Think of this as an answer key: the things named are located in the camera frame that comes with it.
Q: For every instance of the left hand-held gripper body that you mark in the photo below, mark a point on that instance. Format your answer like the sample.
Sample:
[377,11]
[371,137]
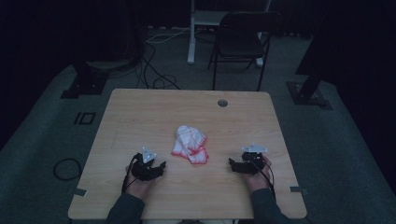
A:
[144,169]

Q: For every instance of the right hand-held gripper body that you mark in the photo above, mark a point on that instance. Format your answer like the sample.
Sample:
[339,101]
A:
[252,160]

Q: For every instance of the white cloth with red edge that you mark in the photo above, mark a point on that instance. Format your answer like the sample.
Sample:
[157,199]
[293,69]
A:
[190,143]

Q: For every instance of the person's left hand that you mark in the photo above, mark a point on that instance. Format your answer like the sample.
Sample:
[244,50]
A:
[140,186]

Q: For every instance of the person's right hand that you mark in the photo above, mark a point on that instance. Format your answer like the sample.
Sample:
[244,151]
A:
[257,182]

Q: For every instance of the grey tape piece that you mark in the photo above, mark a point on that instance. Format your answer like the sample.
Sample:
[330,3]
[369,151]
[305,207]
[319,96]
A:
[80,192]
[297,189]

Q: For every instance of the round grey table grommet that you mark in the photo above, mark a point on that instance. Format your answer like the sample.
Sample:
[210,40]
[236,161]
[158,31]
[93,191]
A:
[222,103]

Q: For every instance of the black folding chair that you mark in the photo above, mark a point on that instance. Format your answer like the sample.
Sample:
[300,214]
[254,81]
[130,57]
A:
[238,43]

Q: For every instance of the black stand with base plate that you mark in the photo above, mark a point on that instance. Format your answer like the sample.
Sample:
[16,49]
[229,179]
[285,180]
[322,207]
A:
[308,93]
[85,84]

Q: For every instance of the white desk frame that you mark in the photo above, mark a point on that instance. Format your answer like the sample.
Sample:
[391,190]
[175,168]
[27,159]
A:
[192,34]

